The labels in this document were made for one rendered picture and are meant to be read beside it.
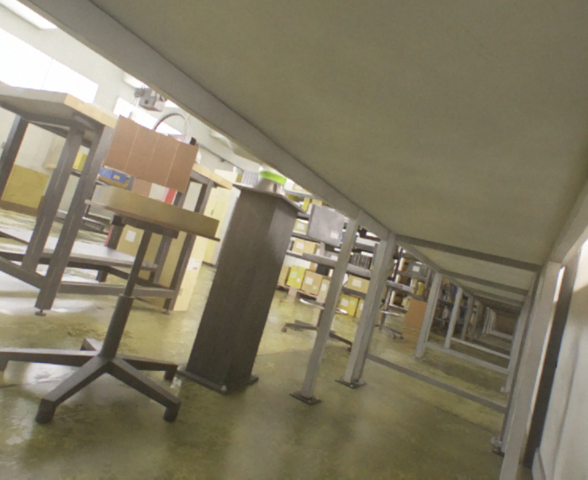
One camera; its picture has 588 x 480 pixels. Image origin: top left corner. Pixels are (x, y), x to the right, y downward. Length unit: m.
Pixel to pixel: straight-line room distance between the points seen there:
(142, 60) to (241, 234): 0.97
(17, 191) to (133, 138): 7.64
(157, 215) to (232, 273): 0.52
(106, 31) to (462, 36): 0.58
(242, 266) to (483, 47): 1.28
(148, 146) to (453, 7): 1.35
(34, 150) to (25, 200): 1.57
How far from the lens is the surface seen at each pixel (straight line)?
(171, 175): 1.71
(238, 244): 1.67
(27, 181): 9.28
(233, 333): 1.66
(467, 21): 0.55
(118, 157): 1.65
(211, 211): 8.35
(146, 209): 1.25
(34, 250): 2.29
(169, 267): 2.97
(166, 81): 0.90
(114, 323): 1.46
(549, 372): 2.20
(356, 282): 6.49
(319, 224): 3.49
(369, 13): 0.57
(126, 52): 0.85
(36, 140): 10.51
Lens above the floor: 0.56
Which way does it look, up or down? 6 degrees up
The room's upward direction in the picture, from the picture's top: 16 degrees clockwise
